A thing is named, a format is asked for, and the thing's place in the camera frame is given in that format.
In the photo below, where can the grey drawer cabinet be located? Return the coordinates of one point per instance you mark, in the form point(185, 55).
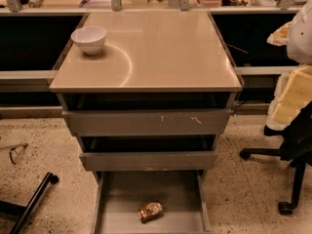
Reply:
point(151, 60)

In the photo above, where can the grey bottom drawer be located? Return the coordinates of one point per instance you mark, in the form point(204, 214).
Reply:
point(121, 194)

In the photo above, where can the grey drawer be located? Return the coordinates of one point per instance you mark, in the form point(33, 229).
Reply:
point(121, 194)
point(147, 153)
point(153, 122)

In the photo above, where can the black office chair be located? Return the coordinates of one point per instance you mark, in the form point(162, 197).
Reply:
point(296, 148)

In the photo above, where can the black chair base leg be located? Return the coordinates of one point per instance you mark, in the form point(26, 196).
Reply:
point(20, 213)

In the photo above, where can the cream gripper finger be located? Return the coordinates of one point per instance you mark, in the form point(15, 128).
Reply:
point(293, 92)
point(280, 36)

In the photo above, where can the white ceramic bowl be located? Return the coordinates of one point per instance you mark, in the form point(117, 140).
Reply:
point(89, 39)

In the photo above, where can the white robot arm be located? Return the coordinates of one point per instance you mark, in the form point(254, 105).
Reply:
point(299, 47)

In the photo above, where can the grey middle drawer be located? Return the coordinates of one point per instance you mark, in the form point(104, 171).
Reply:
point(147, 153)

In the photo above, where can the grey top drawer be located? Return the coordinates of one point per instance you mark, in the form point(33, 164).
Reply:
point(153, 122)

